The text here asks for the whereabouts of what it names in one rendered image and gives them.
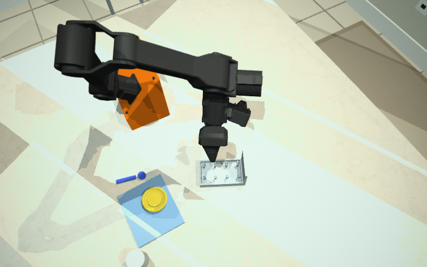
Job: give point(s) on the yellow plate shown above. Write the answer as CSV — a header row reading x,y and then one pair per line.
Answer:
x,y
154,199

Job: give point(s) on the grey dish rack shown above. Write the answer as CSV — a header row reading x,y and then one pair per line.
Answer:
x,y
223,172

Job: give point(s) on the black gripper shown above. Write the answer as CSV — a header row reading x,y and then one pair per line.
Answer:
x,y
212,136

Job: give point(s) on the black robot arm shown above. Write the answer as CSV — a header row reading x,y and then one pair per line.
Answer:
x,y
214,73

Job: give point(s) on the light blue flat mat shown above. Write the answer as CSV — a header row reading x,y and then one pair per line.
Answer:
x,y
145,225

